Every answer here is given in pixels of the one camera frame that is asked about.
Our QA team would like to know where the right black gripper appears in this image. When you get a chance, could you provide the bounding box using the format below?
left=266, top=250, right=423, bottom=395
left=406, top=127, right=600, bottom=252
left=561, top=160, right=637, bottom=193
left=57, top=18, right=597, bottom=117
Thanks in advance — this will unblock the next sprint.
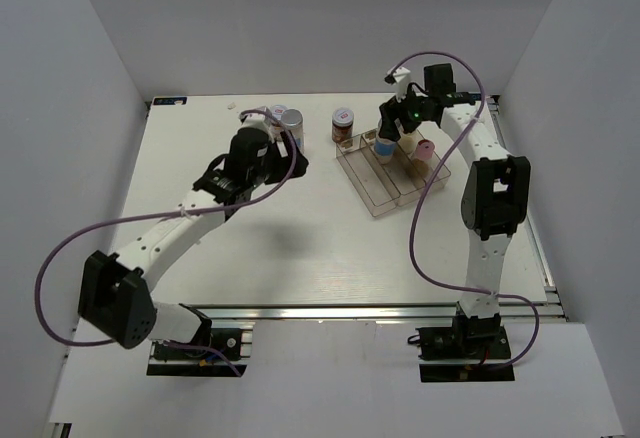
left=379, top=82, right=432, bottom=142

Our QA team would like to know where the yellow cap spice bottle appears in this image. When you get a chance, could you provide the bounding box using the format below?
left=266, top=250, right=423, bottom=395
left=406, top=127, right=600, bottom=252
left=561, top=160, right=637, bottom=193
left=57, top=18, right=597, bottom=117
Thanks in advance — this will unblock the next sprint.
left=398, top=130, right=420, bottom=155

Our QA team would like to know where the silver lid pearl jar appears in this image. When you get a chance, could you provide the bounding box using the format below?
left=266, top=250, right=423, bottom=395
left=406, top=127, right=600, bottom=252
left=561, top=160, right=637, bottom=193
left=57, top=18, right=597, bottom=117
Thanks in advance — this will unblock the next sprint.
left=373, top=135, right=397, bottom=164
left=281, top=108, right=304, bottom=152

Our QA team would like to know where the pink cap spice bottle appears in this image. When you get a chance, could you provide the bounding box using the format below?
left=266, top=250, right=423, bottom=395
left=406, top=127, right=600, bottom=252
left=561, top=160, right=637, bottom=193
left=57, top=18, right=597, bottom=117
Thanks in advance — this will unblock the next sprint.
left=411, top=139, right=435, bottom=179

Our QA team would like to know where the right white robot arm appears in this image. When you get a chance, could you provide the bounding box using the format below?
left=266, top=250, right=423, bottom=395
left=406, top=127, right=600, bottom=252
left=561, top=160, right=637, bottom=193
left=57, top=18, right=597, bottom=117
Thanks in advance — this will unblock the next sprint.
left=376, top=63, right=531, bottom=320

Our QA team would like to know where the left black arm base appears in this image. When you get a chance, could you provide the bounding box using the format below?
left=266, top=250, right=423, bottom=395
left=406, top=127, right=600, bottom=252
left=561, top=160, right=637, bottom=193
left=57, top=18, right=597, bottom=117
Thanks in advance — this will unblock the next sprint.
left=146, top=322, right=253, bottom=378

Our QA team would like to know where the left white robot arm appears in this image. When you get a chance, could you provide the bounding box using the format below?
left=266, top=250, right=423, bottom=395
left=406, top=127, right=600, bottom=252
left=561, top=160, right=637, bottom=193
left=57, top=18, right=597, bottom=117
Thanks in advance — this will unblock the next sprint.
left=78, top=127, right=308, bottom=357

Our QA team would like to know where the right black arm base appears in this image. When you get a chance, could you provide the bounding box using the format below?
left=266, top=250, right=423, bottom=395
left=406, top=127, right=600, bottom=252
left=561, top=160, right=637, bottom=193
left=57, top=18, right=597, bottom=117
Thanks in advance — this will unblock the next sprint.
left=407, top=311, right=515, bottom=383

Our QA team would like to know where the left red label spice jar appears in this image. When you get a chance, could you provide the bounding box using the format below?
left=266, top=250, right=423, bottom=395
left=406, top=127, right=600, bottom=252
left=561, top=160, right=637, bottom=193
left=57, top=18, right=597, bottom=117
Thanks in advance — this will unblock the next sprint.
left=266, top=104, right=288, bottom=141

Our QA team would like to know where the red label spice jar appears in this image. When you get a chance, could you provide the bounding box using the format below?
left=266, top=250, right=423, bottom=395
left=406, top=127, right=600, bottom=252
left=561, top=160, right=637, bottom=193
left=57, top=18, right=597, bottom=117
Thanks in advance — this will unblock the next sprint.
left=332, top=108, right=354, bottom=143
left=266, top=104, right=288, bottom=141

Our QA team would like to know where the right red label spice jar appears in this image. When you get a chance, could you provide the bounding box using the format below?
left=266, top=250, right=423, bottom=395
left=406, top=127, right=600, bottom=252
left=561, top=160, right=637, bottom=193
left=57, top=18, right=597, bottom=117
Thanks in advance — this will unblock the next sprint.
left=332, top=108, right=354, bottom=143

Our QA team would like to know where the clear acrylic organizer tray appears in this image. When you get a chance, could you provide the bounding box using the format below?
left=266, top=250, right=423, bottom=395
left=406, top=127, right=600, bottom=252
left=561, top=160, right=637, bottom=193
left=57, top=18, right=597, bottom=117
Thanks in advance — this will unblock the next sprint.
left=336, top=128, right=451, bottom=217

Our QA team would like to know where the left blue corner sticker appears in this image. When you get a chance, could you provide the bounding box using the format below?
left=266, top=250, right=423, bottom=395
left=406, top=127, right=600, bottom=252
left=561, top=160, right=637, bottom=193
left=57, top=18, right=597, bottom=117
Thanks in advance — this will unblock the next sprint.
left=152, top=96, right=187, bottom=106

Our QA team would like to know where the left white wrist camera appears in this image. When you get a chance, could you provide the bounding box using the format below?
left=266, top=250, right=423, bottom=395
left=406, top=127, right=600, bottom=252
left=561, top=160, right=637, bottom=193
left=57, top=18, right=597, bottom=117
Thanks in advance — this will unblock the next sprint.
left=238, top=106, right=273, bottom=133

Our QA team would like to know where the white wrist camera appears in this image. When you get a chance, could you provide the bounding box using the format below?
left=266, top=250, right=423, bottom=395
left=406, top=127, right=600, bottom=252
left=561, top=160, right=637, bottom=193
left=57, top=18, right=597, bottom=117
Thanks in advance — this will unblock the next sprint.
left=238, top=106, right=273, bottom=133
left=384, top=66, right=411, bottom=102

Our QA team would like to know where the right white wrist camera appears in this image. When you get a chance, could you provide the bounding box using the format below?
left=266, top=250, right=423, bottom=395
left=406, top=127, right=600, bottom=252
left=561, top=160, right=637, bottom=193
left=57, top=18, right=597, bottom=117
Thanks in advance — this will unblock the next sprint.
left=384, top=66, right=411, bottom=102

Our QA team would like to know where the aluminium front frame rail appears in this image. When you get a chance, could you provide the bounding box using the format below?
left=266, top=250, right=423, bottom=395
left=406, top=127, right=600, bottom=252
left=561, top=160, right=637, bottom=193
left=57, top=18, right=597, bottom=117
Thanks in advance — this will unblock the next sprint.
left=200, top=294, right=566, bottom=321

